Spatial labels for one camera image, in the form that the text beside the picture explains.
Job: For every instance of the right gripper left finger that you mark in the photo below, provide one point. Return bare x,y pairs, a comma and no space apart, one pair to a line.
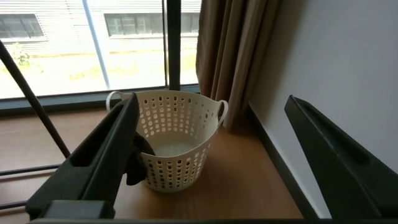
90,174

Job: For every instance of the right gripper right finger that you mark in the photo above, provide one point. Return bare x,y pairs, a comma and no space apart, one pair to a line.
345,174

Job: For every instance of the black garment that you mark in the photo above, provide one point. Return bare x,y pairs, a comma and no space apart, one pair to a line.
136,168

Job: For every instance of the white laundry basket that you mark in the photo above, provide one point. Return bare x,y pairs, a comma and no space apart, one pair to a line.
174,174

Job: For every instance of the black clothes rack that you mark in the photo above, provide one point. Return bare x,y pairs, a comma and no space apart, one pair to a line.
34,102

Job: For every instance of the window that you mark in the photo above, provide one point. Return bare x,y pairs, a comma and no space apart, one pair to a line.
173,46

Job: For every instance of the brown curtain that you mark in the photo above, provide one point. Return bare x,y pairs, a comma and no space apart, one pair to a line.
230,56

